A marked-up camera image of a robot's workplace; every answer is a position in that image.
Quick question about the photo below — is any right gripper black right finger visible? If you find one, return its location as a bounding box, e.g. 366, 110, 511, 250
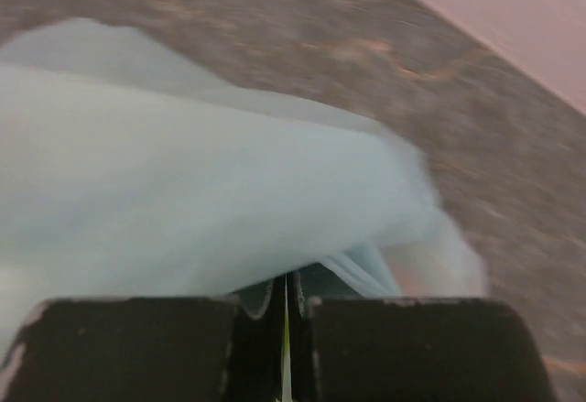
288, 271, 556, 402

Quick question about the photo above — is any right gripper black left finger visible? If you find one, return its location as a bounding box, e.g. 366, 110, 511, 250
1, 277, 286, 402

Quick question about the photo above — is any light blue plastic bag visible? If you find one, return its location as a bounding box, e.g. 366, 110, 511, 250
0, 16, 488, 311

